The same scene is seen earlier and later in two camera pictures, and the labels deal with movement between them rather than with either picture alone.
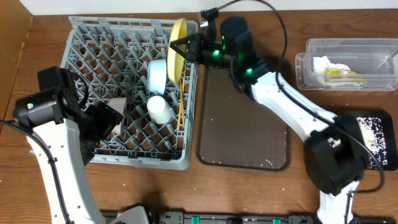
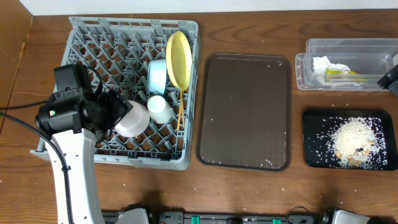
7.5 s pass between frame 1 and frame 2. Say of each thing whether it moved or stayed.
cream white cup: stayed
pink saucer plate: moved
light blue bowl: stayed
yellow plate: moved
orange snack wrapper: stayed
